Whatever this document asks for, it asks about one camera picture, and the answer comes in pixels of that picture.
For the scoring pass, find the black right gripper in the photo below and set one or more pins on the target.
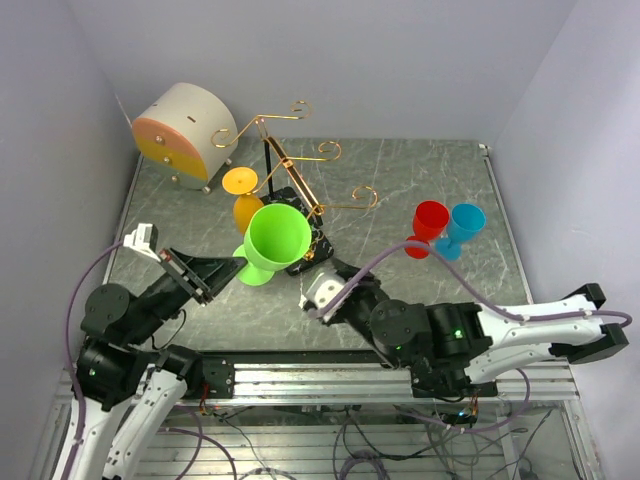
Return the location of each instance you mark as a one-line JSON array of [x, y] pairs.
[[368, 284]]

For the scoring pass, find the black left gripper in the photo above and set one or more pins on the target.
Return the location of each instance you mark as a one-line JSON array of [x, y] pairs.
[[205, 275]]

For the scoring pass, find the green plastic wine glass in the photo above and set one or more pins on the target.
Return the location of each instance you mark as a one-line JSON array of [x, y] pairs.
[[277, 236]]

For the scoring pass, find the red plastic wine glass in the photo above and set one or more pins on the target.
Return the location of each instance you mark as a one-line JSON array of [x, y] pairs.
[[429, 221]]

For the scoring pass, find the blue plastic wine glass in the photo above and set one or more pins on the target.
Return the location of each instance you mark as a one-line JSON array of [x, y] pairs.
[[466, 222]]

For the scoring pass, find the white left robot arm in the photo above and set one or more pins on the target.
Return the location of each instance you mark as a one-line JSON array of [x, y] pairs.
[[121, 393]]

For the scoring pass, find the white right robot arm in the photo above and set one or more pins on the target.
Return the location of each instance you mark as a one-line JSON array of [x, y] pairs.
[[458, 349]]

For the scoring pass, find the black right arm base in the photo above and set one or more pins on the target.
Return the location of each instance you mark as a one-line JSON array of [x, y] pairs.
[[446, 385]]

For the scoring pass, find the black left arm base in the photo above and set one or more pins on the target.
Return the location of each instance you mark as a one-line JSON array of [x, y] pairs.
[[206, 375]]

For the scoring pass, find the orange plastic wine glass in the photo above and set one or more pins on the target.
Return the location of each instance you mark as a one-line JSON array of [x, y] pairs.
[[241, 182]]

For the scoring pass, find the round pastel drawer box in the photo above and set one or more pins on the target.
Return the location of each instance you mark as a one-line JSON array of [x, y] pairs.
[[184, 134]]

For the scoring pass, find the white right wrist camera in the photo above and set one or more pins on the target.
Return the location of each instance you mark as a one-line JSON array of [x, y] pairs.
[[323, 289]]

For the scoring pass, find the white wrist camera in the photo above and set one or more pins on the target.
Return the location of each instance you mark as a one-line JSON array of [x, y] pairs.
[[143, 240], [323, 289]]

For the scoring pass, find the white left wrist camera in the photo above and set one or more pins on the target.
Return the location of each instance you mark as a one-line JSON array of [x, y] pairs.
[[143, 240]]

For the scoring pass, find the aluminium frame rail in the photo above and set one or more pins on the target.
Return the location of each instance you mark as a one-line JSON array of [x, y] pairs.
[[353, 383]]

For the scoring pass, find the gold wire glass rack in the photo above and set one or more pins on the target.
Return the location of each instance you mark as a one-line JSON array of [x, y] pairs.
[[284, 183]]

